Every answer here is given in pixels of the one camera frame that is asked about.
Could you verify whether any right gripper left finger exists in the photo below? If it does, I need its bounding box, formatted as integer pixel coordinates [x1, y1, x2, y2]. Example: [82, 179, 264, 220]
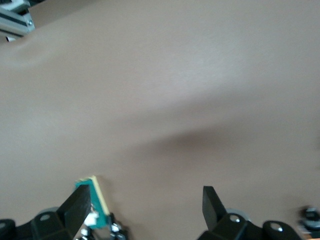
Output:
[56, 185, 91, 240]

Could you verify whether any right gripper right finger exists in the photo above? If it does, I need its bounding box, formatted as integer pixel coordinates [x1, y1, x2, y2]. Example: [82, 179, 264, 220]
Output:
[202, 185, 227, 232]

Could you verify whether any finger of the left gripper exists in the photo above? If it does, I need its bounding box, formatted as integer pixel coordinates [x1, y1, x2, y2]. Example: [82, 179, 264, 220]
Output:
[107, 213, 129, 240]
[79, 225, 92, 238]

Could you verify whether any green load switch white handle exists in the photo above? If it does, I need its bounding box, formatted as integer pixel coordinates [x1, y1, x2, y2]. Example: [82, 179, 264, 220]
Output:
[74, 174, 111, 230]

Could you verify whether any aluminium camera mount pole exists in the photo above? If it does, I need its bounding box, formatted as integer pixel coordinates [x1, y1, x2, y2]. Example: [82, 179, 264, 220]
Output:
[0, 0, 35, 44]

